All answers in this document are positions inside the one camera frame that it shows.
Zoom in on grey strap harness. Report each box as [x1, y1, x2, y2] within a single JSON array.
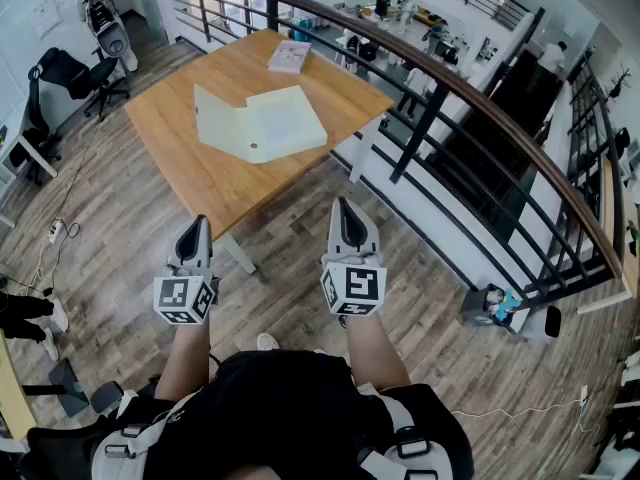
[[89, 382, 441, 480]]

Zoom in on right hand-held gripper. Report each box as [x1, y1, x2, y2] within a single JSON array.
[[319, 196, 389, 317]]

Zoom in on person's left forearm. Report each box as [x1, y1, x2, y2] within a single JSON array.
[[154, 317, 211, 403]]

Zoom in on black office chair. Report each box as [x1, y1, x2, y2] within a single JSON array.
[[8, 65, 64, 188], [37, 46, 132, 122]]

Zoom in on white humanoid robot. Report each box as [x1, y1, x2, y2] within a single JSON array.
[[81, 0, 140, 73]]

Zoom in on wooden table with white legs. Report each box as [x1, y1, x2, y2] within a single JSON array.
[[123, 27, 396, 275]]

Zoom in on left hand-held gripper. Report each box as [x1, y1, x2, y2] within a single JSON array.
[[152, 214, 222, 326]]

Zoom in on pink book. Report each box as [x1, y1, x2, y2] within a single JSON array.
[[267, 39, 312, 74]]

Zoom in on white desk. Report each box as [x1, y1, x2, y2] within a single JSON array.
[[0, 117, 59, 229]]

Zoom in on black railing with wooden handrail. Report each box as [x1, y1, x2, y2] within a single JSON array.
[[167, 0, 626, 314]]

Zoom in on person's black shirt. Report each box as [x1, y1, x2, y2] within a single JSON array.
[[27, 349, 475, 480]]

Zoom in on person's right forearm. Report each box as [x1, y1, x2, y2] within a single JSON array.
[[344, 312, 413, 393]]

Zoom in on light wooden desk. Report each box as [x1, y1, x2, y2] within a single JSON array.
[[0, 330, 37, 442]]

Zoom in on cream plastic folder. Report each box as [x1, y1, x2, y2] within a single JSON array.
[[193, 83, 329, 165]]

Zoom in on black trash bin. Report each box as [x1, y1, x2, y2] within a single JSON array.
[[458, 282, 525, 330]]

